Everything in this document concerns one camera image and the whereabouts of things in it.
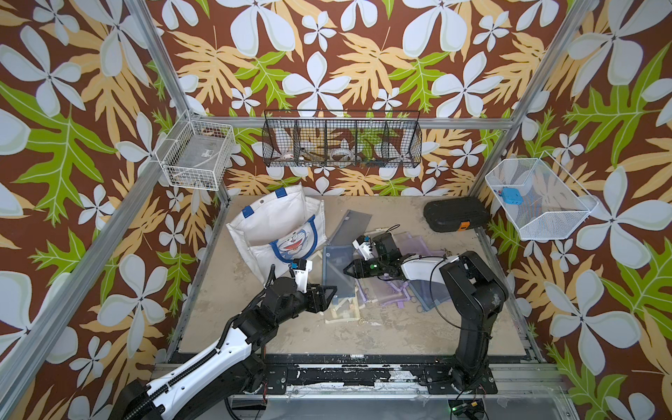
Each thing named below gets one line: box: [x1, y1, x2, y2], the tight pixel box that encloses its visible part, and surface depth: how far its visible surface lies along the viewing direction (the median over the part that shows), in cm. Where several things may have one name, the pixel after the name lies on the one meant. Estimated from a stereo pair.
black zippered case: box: [423, 196, 490, 233], surface depth 111 cm
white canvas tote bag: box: [225, 184, 328, 285], surface depth 95 cm
